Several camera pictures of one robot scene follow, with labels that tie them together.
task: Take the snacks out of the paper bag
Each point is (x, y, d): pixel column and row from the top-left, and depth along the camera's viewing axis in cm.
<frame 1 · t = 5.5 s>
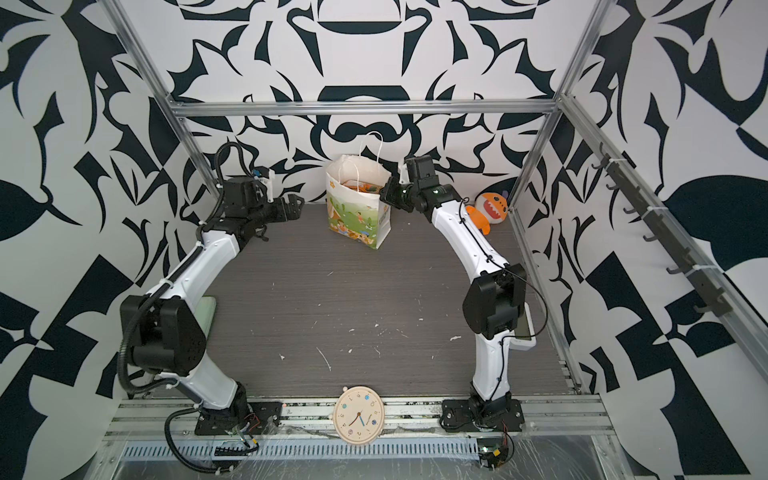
left hand: (287, 193, 85), fingers open
right hand: (379, 188, 84), fingers closed
white green paper bag: (356, 207, 94), point 21 cm above the table
orange snack packet: (361, 186, 104), point 18 cm above the table
orange shark plush toy: (493, 207, 110), point 10 cm above the table

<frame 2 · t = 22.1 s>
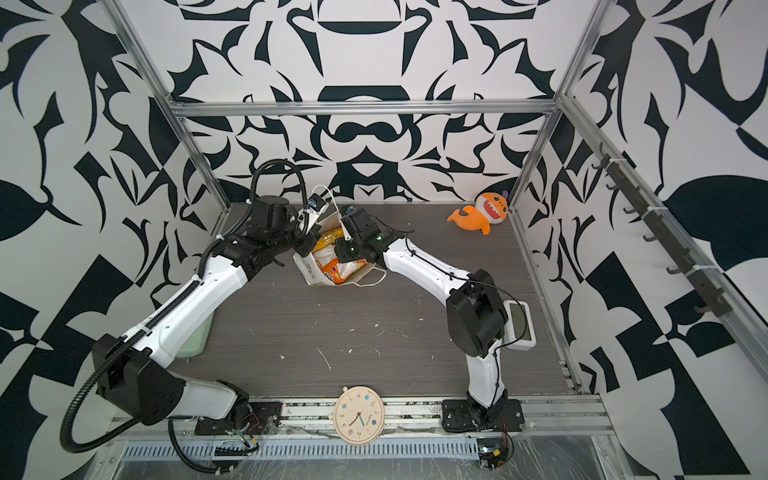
left hand: (316, 218, 78), fingers closed
right hand: (338, 246, 86), fingers open
white green paper bag: (317, 268, 77), point 24 cm above the table
orange snack packet: (340, 271, 85), point 17 cm above the table
the other named things where they were.

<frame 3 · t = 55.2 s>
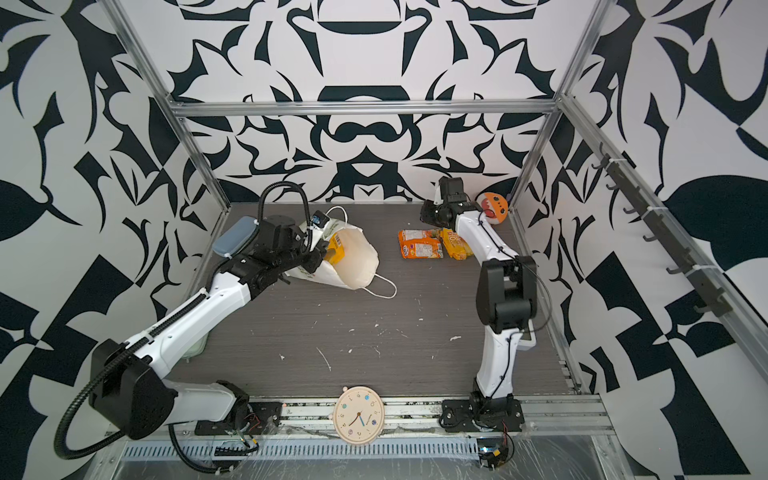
left hand: (325, 235, 79), fingers closed
right hand: (423, 208, 95), fingers closed
white green paper bag: (361, 257, 98), point 8 cm above the table
orange snack packet: (421, 243, 107), point 4 cm above the table
the other named things where they were.

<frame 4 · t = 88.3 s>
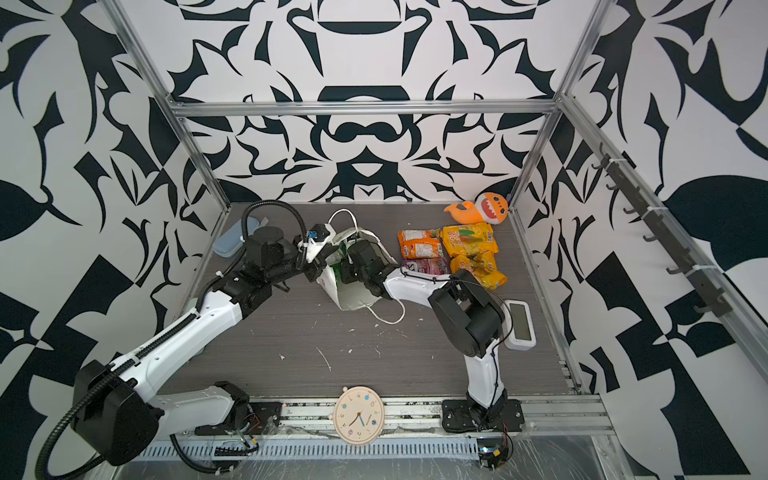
left hand: (335, 238, 75), fingers closed
right hand: (343, 259, 92), fingers closed
white green paper bag: (348, 295, 87), point 11 cm above the table
the other named things where they were.

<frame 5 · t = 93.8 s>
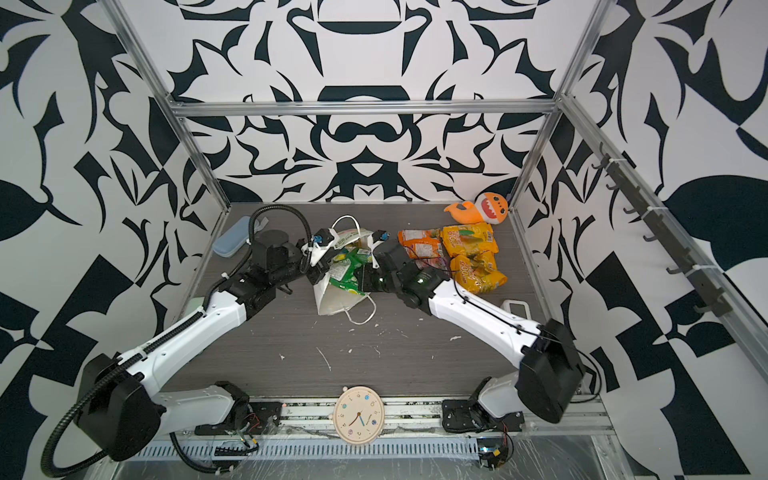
left hand: (336, 241, 76), fingers closed
right hand: (354, 274, 77), fingers closed
green snack packet: (343, 271, 80), point 20 cm above the table
